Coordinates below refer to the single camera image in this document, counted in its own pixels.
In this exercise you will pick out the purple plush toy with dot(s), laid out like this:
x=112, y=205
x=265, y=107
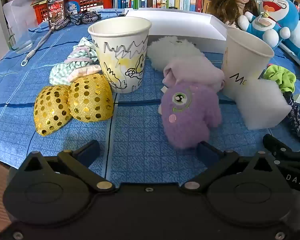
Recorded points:
x=190, y=120

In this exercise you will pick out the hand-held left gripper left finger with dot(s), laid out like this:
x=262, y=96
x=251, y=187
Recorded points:
x=90, y=151

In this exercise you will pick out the blue cat plush with bell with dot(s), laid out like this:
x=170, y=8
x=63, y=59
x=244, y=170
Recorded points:
x=272, y=20

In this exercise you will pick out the round blue badge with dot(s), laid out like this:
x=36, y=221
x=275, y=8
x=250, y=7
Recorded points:
x=72, y=8

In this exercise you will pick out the white fluffy plush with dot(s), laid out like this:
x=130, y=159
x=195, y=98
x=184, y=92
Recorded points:
x=172, y=50

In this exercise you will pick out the green scrunchie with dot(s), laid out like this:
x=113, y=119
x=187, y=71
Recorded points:
x=281, y=78

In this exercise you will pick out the plain white paper cup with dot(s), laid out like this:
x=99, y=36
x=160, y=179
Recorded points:
x=245, y=60

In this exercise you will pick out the miniature black bicycle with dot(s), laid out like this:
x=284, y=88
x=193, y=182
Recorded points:
x=82, y=18

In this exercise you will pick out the brown-haired doll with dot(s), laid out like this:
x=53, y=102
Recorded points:
x=236, y=2

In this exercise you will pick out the green striped pink cloth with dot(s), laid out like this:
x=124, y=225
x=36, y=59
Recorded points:
x=72, y=65

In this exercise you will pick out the white sponge block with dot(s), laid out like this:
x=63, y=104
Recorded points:
x=262, y=105

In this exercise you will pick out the gold sequined bow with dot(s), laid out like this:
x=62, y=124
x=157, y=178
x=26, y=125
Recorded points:
x=85, y=100

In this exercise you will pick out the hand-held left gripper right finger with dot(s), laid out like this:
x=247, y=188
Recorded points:
x=207, y=153

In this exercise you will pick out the paper cup with drawn animals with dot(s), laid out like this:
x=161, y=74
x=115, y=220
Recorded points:
x=120, y=55

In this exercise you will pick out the dark blue floral scrunchie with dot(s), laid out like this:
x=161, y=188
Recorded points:
x=298, y=120

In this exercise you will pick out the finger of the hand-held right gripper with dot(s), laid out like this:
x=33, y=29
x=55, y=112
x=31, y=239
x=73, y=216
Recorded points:
x=272, y=145

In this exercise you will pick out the smartphone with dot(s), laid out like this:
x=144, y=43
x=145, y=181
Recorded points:
x=56, y=7

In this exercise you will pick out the white cardboard box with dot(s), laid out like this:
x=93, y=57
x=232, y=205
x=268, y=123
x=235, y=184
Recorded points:
x=180, y=22

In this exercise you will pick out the white rod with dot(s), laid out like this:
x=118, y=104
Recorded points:
x=293, y=57

